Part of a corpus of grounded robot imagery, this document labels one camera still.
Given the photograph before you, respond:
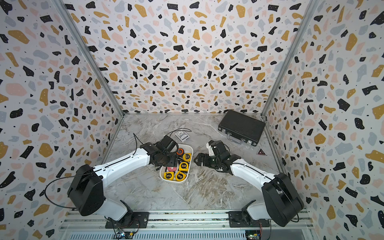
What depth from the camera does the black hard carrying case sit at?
3.39 ft

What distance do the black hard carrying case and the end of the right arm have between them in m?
0.29

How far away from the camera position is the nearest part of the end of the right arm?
0.64 m
